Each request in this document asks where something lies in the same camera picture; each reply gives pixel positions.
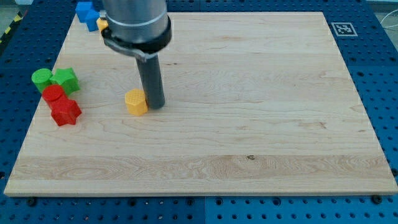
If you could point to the yellow block behind arm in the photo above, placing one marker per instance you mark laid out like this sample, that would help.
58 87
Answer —
101 23

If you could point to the red cylinder block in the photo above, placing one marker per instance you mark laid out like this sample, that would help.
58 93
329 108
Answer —
52 94

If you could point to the red star block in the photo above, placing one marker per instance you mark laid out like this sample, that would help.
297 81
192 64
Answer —
65 111

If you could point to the green star block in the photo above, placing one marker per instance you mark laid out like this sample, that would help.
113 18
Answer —
66 78

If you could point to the yellow hexagon block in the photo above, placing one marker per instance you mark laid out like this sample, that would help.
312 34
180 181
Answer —
136 102

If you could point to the wooden board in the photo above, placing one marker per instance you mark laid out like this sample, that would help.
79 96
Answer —
257 103

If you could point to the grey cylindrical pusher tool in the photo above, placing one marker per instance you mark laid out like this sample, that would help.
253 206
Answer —
151 80

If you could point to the blue cube block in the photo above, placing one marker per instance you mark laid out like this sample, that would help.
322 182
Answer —
82 9

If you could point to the green cylinder block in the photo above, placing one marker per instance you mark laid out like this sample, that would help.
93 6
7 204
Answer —
41 79

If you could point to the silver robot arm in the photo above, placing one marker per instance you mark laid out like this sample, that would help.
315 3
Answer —
140 29

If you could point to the fiducial marker tag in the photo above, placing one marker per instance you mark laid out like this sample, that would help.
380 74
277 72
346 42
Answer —
344 29

